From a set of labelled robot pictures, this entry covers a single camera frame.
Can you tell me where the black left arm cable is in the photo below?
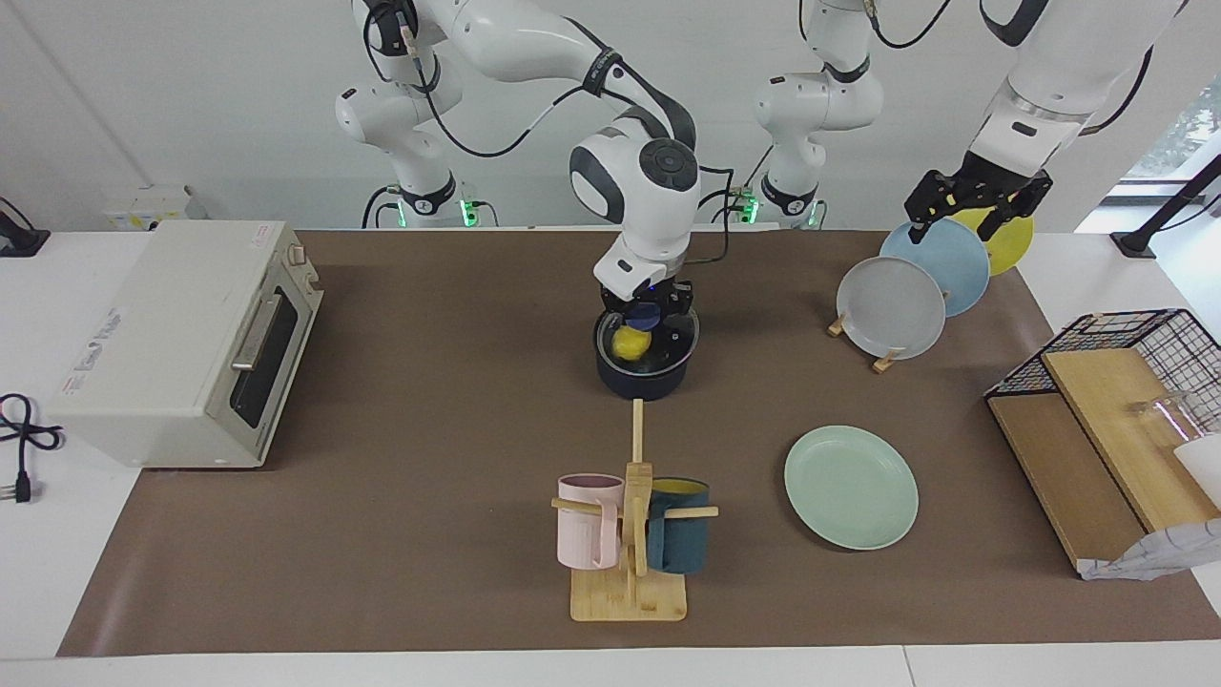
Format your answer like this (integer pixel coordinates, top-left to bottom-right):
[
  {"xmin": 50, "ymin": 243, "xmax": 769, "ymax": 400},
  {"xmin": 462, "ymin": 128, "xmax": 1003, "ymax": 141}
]
[{"xmin": 863, "ymin": 0, "xmax": 1191, "ymax": 135}]

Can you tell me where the black left base cable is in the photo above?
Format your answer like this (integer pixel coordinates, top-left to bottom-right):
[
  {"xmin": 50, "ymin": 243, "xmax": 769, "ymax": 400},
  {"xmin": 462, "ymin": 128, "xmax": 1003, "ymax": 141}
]
[{"xmin": 687, "ymin": 143, "xmax": 776, "ymax": 227}]

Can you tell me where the white cup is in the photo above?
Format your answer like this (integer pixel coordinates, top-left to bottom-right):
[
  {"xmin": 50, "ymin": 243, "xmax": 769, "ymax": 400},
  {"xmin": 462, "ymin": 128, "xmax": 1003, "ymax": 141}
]
[{"xmin": 1173, "ymin": 434, "xmax": 1221, "ymax": 509}]

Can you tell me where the black power cord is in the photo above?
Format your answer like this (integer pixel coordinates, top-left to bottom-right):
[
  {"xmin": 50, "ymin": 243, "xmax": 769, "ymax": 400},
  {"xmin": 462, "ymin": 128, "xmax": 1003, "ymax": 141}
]
[{"xmin": 0, "ymin": 393, "xmax": 66, "ymax": 505}]

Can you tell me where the brown table mat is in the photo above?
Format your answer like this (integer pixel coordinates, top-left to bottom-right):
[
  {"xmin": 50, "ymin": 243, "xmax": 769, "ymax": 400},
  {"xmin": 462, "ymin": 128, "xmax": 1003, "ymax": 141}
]
[{"xmin": 55, "ymin": 229, "xmax": 1221, "ymax": 659}]

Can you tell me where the yellow plate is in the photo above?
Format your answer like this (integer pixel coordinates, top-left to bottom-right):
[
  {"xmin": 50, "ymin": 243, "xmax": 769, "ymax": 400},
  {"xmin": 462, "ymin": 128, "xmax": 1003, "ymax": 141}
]
[{"xmin": 949, "ymin": 205, "xmax": 1035, "ymax": 278}]

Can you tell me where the black clamp stand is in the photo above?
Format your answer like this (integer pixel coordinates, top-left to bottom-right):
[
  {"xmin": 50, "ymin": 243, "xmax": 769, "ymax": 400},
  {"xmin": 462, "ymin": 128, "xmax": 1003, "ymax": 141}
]
[
  {"xmin": 1109, "ymin": 153, "xmax": 1221, "ymax": 259},
  {"xmin": 0, "ymin": 196, "xmax": 51, "ymax": 259}
]

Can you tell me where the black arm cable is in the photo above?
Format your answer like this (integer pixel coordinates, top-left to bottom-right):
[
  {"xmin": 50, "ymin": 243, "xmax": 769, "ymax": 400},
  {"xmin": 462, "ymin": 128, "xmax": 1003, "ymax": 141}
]
[
  {"xmin": 863, "ymin": 0, "xmax": 1191, "ymax": 135},
  {"xmin": 365, "ymin": 0, "xmax": 737, "ymax": 263}
]

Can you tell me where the pale green plate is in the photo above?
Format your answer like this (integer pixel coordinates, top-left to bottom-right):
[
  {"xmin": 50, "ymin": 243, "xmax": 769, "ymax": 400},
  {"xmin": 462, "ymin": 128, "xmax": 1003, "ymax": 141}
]
[{"xmin": 784, "ymin": 426, "xmax": 920, "ymax": 552}]

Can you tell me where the dark wooden shelf board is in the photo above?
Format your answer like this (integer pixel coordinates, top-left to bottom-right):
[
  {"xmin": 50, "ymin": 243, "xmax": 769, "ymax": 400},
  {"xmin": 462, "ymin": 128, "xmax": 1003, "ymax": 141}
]
[{"xmin": 987, "ymin": 393, "xmax": 1150, "ymax": 579}]

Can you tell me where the pink mug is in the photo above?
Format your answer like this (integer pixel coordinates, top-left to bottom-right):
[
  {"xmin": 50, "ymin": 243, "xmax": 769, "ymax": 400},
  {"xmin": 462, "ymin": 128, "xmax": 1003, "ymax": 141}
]
[{"xmin": 557, "ymin": 473, "xmax": 627, "ymax": 572}]

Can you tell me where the grey plate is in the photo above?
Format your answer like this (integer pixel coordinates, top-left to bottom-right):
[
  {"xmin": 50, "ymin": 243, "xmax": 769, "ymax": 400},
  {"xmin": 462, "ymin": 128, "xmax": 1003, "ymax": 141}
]
[{"xmin": 837, "ymin": 256, "xmax": 947, "ymax": 362}]

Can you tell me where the white checkered cloth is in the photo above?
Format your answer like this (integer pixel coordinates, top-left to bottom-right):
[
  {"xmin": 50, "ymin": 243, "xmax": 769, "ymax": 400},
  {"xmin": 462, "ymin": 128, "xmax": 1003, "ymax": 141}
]
[{"xmin": 1078, "ymin": 518, "xmax": 1221, "ymax": 581}]

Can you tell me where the light blue plate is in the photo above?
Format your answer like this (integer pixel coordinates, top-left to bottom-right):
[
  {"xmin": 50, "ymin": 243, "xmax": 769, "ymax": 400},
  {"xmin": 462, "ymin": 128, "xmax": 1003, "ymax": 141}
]
[{"xmin": 880, "ymin": 219, "xmax": 991, "ymax": 318}]

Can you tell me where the beige toaster oven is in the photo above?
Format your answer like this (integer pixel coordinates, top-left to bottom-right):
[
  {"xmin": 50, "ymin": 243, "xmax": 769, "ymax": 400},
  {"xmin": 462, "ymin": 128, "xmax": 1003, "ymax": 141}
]
[{"xmin": 46, "ymin": 219, "xmax": 325, "ymax": 470}]

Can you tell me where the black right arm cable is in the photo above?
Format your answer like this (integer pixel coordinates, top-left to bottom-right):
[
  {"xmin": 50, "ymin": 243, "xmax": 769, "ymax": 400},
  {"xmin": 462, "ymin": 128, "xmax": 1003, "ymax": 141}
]
[{"xmin": 365, "ymin": 0, "xmax": 737, "ymax": 263}]

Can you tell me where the white power strip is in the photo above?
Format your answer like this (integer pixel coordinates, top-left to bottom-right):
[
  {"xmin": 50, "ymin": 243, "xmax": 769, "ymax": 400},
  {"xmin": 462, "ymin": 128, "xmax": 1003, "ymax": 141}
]
[{"xmin": 103, "ymin": 184, "xmax": 209, "ymax": 232}]

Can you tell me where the glass lid blue knob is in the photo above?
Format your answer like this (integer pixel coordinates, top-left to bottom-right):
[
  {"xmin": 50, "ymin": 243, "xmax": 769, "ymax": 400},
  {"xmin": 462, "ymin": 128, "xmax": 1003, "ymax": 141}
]
[{"xmin": 593, "ymin": 303, "xmax": 700, "ymax": 375}]

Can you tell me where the black pot blue handle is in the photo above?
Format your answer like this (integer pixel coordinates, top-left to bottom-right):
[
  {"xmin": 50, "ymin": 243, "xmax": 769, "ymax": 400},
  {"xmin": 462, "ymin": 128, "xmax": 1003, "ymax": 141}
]
[{"xmin": 593, "ymin": 305, "xmax": 700, "ymax": 402}]

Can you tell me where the clear glass cup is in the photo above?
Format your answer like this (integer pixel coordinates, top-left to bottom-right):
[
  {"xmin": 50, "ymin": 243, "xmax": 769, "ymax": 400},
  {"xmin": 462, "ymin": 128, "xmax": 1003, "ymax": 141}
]
[{"xmin": 1128, "ymin": 391, "xmax": 1205, "ymax": 449}]

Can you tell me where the dark teal mug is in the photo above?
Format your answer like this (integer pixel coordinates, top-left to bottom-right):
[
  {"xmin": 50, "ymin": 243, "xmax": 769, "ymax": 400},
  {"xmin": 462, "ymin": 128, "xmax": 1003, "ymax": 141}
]
[{"xmin": 647, "ymin": 477, "xmax": 712, "ymax": 575}]

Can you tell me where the wooden mug tree stand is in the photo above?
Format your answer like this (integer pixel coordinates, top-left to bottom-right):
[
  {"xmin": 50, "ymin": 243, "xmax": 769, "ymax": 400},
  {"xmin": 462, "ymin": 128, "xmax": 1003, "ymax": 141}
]
[{"xmin": 551, "ymin": 399, "xmax": 719, "ymax": 623}]

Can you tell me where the wooden plate rack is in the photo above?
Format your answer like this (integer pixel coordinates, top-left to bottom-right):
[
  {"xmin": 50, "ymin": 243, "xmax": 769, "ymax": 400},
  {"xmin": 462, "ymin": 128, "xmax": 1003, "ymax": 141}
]
[{"xmin": 828, "ymin": 311, "xmax": 903, "ymax": 374}]

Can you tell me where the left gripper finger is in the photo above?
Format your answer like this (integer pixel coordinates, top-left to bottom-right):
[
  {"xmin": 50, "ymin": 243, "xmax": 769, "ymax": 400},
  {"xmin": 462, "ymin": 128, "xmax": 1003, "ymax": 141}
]
[
  {"xmin": 975, "ymin": 184, "xmax": 1050, "ymax": 242},
  {"xmin": 904, "ymin": 172, "xmax": 956, "ymax": 245}
]

